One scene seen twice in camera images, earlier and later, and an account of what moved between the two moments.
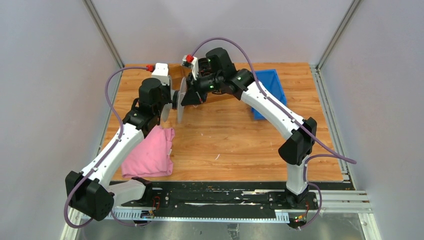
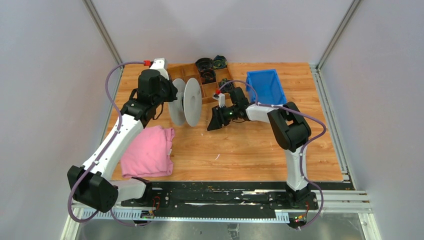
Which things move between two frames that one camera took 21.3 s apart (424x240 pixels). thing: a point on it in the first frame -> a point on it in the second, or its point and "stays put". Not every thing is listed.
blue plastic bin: [270, 80] stays put
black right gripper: [194, 95] -> [218, 120]
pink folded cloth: [152, 157] stays put
